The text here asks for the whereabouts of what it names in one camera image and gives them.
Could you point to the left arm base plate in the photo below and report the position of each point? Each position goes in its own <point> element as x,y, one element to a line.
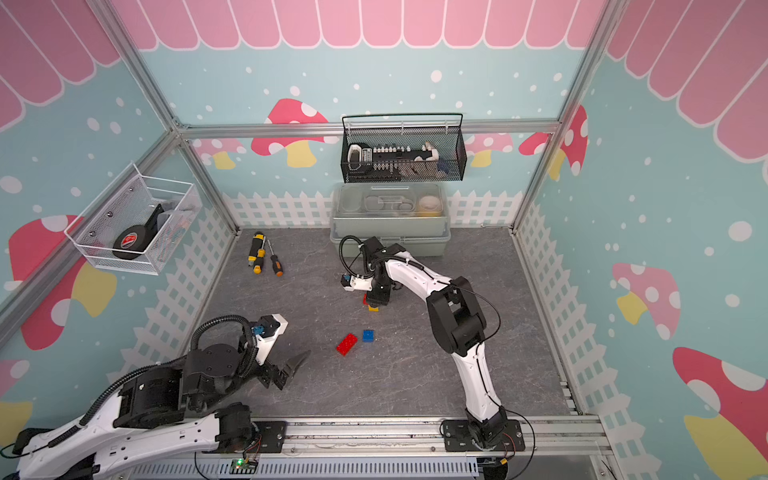
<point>268,436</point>

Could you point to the black wire mesh basket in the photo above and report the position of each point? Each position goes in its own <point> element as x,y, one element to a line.
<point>443,131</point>

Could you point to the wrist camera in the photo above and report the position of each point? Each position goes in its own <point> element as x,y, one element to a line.
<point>266,332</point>
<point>356,283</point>

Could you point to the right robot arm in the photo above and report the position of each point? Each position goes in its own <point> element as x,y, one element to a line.
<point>457,323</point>

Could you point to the orange black small screwdriver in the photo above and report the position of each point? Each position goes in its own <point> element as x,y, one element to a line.
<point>275,261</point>

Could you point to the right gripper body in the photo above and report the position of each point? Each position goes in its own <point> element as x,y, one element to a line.
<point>379,292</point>

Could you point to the socket bit set holder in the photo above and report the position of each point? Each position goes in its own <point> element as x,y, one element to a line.
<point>390,158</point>

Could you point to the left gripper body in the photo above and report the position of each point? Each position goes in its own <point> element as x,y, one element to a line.
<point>266,373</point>

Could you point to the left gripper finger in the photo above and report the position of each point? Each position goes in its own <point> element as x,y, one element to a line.
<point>294,363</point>
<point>282,377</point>

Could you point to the aluminium front rail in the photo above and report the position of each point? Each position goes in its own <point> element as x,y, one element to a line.
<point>420,436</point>

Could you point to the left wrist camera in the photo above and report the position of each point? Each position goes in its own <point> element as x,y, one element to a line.
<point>266,332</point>

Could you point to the white tape roll in toolbox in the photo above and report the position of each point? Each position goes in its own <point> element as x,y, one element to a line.
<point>430,206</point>

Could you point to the yellow black ratchet screwdriver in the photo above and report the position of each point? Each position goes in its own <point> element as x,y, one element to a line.
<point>257,252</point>

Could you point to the small green circuit board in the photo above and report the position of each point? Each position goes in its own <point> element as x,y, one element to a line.
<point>243,466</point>

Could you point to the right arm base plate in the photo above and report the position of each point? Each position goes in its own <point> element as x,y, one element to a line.
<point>469,436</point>

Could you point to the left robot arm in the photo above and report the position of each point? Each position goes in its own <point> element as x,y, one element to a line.
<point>169,408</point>

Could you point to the green translucent plastic toolbox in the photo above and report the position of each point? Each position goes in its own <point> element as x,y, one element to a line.
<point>388,212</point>

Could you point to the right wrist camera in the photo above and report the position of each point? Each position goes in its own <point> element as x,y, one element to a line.
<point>356,283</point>

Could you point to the clear wall-mounted bin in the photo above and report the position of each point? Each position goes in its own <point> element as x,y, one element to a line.
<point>130,200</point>

